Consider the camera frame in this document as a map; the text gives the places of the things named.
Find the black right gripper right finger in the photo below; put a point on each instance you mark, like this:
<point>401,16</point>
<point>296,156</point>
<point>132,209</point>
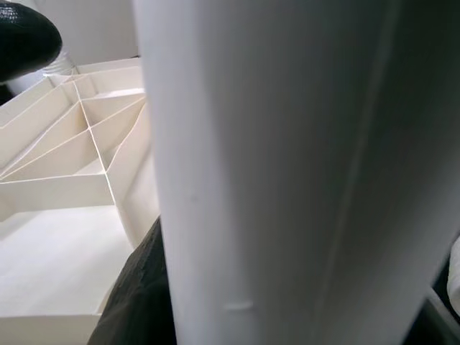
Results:
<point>438,320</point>

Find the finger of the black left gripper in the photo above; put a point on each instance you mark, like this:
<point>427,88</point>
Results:
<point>25,43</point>

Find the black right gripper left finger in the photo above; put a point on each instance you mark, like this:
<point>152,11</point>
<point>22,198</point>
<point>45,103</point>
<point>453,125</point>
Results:
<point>143,294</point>

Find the white plastic table top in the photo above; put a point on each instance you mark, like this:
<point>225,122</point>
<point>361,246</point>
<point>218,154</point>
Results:
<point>54,223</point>

